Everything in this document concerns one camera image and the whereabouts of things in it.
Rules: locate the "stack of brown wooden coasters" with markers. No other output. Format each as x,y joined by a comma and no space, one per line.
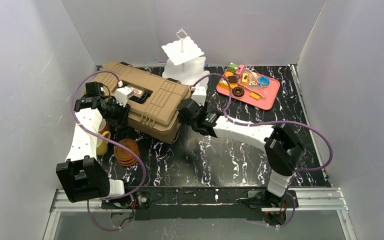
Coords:
123,157

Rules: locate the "chocolate donut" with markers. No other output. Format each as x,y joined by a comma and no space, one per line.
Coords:
238,92

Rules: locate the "orange biscuit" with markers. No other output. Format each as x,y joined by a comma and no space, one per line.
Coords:
255,95

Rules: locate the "pink serving tray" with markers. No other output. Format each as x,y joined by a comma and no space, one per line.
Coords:
263,103

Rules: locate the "white three-tier cake stand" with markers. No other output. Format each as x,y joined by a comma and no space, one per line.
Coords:
186,61

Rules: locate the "pink mug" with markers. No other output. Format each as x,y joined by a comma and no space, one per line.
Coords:
104,129

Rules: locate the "green roll cake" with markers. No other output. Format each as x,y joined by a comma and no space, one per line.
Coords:
232,68

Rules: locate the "blue donut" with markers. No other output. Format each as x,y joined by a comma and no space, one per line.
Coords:
263,81

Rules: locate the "tan plastic tool case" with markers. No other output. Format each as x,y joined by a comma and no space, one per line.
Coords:
153,105

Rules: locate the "aluminium frame rail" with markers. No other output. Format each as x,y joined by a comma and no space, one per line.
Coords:
306,198

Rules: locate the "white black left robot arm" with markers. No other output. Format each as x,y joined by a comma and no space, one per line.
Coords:
81,176

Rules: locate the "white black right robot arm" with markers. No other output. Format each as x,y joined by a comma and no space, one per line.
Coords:
281,144

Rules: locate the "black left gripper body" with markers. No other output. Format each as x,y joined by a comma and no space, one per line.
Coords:
134,99

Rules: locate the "pink cake slice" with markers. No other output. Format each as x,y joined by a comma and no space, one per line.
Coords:
240,70

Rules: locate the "yellow mug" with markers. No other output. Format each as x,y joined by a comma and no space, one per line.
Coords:
102,145

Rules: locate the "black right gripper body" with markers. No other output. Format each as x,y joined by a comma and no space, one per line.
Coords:
185,108

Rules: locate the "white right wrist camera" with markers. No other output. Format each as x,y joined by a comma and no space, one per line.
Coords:
199,95

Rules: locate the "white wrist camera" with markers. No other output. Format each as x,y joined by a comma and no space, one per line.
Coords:
122,95
199,95

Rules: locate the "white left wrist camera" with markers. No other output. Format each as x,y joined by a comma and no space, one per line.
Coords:
122,95

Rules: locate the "yellow cake slice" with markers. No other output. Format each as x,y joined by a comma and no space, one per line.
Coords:
225,84

